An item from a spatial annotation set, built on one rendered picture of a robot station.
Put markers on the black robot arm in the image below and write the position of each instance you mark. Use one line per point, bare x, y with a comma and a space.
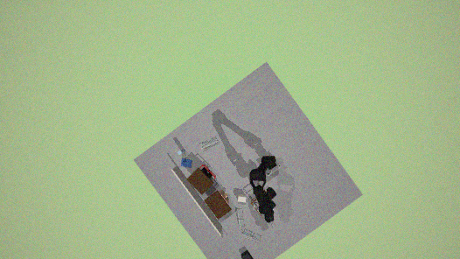
265, 204

